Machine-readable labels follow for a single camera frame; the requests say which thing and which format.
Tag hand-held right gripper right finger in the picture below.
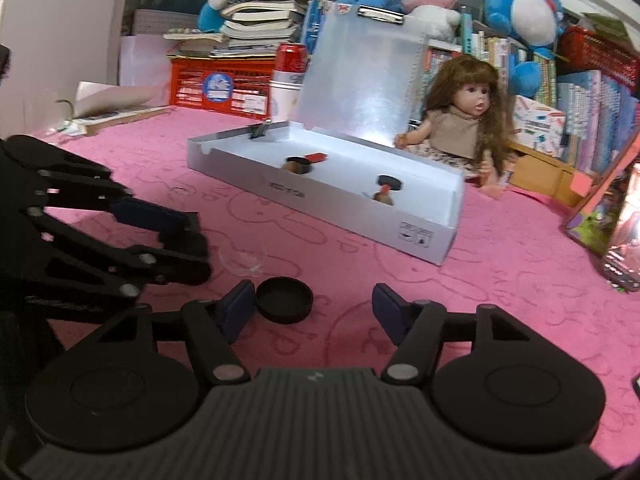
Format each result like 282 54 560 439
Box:
372 282 538 386

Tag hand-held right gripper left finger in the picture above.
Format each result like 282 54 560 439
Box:
82 280 257 386

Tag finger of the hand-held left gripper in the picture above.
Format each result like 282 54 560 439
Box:
0 135 186 238
30 210 212 298

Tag white cardboard box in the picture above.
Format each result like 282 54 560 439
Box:
186 120 466 266

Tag flat book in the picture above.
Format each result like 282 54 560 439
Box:
65 81 173 137

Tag pink printed blanket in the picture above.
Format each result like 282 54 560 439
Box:
0 105 640 466

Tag red plastic crate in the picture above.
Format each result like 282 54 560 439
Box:
170 55 281 121

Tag stack of white paper cups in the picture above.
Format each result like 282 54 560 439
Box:
269 71 303 123

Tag white grid board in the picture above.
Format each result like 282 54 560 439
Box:
134 9 203 38

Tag long-haired baby doll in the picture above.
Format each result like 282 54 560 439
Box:
395 55 518 201

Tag blue and white plush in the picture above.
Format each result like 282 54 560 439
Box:
197 0 246 33

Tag wooden desk shelf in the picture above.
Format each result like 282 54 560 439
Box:
505 140 596 208

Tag red drink can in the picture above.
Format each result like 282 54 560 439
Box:
275 42 309 76

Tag pile of stacked books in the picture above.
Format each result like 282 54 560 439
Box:
165 0 336 58

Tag silver clipboard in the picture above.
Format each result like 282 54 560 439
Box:
290 4 428 148

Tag white printed carton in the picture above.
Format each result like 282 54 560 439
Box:
507 95 568 156

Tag smartphone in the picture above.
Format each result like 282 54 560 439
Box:
602 160 640 293

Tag row of upright books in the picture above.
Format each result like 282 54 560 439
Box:
302 0 640 171

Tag large blue plush toy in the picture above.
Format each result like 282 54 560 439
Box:
482 0 568 98

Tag red mesh basket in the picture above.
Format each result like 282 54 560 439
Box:
557 25 640 93

